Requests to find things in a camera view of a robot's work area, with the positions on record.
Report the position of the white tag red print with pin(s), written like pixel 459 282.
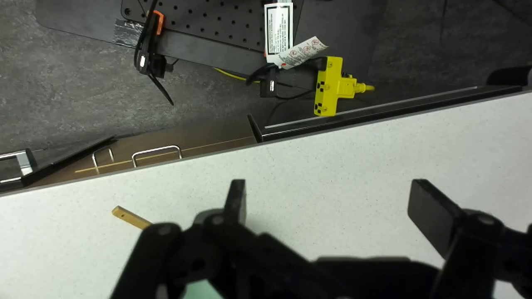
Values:
pixel 303 50

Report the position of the black clamp orange tip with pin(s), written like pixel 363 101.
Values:
pixel 150 38

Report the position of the white label tag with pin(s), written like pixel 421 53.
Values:
pixel 278 26

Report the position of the yellow clamp bracket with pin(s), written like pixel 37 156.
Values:
pixel 328 83

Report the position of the wooden spoon yellow head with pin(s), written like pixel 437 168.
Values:
pixel 130 216

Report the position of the black stove silver trim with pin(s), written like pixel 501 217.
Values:
pixel 33 166

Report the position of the wooden lower cabinet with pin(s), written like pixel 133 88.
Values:
pixel 210 141

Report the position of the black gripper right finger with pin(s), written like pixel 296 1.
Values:
pixel 434 212

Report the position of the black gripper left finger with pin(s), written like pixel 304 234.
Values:
pixel 235 199

